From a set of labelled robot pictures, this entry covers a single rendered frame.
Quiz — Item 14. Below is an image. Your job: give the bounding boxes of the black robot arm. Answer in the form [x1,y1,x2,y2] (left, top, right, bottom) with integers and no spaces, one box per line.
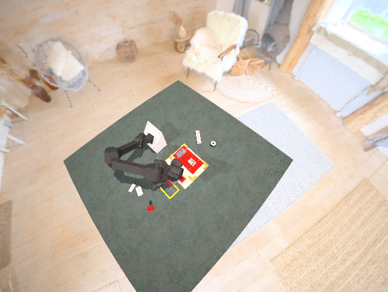
[104,132,184,185]

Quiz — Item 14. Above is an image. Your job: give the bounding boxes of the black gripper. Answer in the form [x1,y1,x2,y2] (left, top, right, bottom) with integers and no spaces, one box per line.
[152,158,182,189]

